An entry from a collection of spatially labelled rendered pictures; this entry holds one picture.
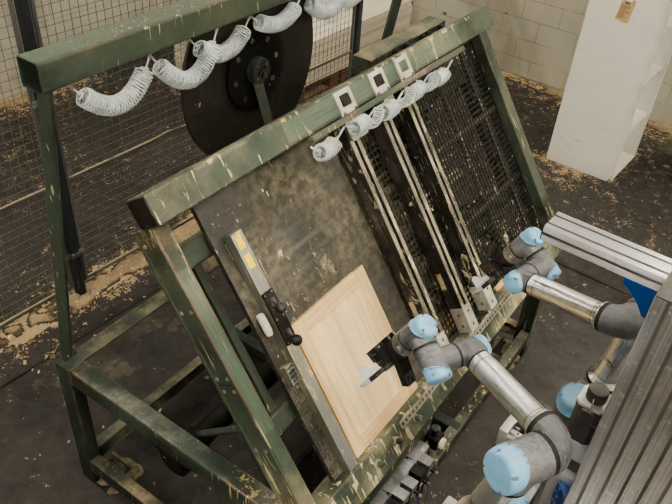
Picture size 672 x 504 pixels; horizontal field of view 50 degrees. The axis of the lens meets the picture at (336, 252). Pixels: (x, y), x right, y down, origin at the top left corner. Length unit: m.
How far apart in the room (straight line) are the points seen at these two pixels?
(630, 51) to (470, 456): 3.43
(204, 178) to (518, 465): 1.20
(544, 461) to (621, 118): 4.61
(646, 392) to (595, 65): 4.43
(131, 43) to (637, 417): 1.83
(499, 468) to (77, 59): 1.63
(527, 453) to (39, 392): 3.00
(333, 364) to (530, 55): 5.77
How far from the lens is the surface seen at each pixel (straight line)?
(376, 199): 2.78
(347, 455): 2.64
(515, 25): 7.93
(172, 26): 2.55
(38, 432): 4.08
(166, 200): 2.13
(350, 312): 2.68
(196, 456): 2.84
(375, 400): 2.77
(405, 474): 2.88
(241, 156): 2.32
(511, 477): 1.82
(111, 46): 2.39
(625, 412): 2.03
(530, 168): 3.84
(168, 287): 2.24
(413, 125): 3.07
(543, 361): 4.52
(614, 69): 6.11
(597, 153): 6.37
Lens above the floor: 3.06
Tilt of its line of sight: 38 degrees down
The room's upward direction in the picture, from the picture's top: 4 degrees clockwise
